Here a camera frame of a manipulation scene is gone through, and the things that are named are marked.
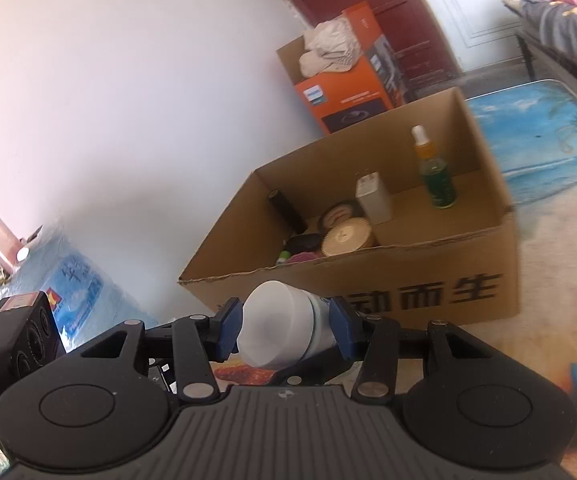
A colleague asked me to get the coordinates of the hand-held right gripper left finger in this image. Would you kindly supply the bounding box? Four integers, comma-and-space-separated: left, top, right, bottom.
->
81, 297, 242, 403

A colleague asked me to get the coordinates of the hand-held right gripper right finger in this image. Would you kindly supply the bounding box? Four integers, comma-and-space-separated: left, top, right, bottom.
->
329, 297, 474, 403

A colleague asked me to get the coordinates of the white pill bottle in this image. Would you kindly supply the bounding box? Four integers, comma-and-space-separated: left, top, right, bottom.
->
236, 281, 340, 373

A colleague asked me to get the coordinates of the brown cardboard box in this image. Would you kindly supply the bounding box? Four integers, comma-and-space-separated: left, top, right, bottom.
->
177, 86, 522, 328

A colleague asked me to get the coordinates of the dark jar with gold lid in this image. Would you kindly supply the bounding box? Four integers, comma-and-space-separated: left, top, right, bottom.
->
321, 217, 377, 257

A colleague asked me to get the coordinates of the black oval key fob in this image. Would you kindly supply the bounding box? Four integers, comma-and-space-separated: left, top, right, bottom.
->
286, 233, 322, 255

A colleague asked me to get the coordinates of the black tape roll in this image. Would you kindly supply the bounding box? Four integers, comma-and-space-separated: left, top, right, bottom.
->
317, 201, 362, 233

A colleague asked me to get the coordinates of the white charger plug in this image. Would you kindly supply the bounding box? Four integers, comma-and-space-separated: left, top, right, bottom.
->
355, 171, 393, 226

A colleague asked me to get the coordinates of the black cylinder with gold end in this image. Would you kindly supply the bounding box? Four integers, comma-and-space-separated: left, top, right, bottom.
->
267, 188, 308, 235

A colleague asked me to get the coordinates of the green dropper bottle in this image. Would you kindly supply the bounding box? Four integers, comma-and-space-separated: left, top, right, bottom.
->
411, 125, 458, 210

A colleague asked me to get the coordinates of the blue water jug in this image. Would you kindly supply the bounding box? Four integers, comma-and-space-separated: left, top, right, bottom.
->
0, 220, 160, 352

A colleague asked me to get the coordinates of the orange product box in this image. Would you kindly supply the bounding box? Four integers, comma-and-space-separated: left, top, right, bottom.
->
276, 1, 410, 136

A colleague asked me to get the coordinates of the beige cloth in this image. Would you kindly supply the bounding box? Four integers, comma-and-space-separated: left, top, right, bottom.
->
299, 16, 362, 76

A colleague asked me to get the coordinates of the grey blanket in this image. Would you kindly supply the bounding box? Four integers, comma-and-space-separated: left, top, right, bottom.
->
501, 0, 577, 98

